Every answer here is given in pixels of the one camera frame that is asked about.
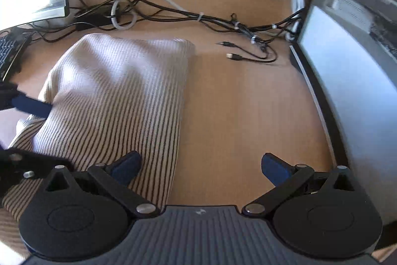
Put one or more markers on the beige striped knit garment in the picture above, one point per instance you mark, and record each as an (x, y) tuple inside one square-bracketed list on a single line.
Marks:
[(108, 91)]

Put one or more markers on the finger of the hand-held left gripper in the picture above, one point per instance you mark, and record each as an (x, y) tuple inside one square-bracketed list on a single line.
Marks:
[(31, 105), (18, 163)]

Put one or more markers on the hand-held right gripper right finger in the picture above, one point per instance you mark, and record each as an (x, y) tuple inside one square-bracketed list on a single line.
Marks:
[(274, 170)]

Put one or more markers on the black power adapter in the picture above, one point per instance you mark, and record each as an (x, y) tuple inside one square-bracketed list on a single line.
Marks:
[(93, 21)]

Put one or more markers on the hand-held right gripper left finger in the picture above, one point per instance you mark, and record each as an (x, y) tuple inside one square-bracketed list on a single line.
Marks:
[(127, 167)]

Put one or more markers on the black computer keyboard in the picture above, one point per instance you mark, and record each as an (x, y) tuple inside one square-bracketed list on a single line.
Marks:
[(11, 50)]

